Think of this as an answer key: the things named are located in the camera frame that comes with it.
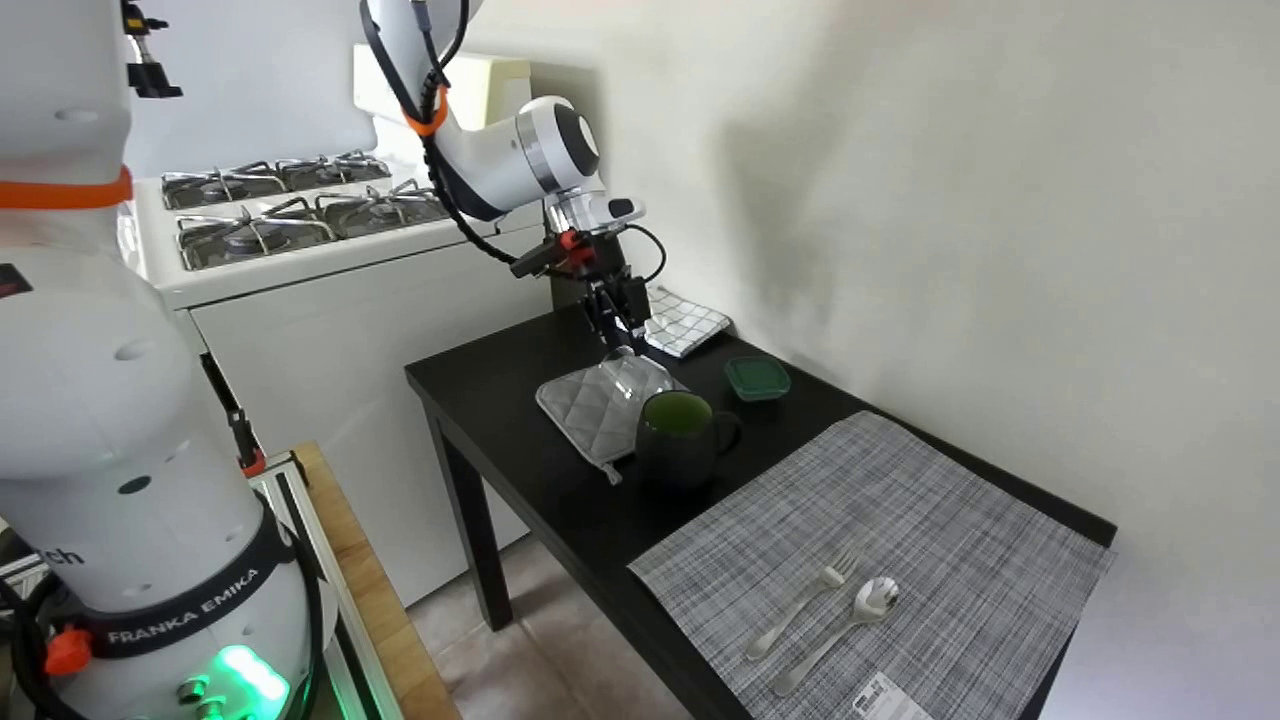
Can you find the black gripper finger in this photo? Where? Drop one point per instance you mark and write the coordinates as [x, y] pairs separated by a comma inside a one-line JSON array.
[[603, 318], [633, 308]]

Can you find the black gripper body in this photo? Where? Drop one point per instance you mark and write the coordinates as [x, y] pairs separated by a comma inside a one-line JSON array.
[[584, 245]]

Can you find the clear glass cup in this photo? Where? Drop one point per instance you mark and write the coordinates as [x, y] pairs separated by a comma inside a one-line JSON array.
[[626, 383]]

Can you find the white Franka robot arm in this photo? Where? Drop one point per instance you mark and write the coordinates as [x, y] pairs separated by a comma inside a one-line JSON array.
[[170, 585]]

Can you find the white checked folded cloth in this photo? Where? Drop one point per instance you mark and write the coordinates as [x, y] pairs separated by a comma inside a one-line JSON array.
[[679, 325]]

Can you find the grey quilted pot holder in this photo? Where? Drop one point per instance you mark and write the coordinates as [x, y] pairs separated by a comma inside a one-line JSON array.
[[597, 408]]

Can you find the black side table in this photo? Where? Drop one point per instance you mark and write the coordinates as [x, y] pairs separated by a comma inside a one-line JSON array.
[[492, 438]]

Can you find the small green dish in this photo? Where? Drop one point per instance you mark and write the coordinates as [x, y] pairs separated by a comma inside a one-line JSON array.
[[756, 376]]

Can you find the dark green mug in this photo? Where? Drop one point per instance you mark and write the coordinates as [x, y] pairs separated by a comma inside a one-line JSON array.
[[679, 440]]

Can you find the white gas stove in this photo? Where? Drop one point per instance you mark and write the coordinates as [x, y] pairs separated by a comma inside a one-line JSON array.
[[314, 284]]

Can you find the silver fork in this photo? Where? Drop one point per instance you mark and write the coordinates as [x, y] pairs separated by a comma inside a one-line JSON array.
[[826, 582]]

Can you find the grey woven placemat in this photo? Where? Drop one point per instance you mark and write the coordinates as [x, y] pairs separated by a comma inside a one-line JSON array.
[[991, 585]]

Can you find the silver spoon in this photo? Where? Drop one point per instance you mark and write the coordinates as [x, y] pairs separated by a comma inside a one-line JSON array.
[[869, 604]]

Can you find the wooden plank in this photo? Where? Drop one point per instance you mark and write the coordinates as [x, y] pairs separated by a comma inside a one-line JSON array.
[[386, 637]]

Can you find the white label tag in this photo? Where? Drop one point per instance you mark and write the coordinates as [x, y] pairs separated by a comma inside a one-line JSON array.
[[885, 703]]

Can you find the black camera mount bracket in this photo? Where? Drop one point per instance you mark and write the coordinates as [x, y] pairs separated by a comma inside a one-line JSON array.
[[147, 74]]

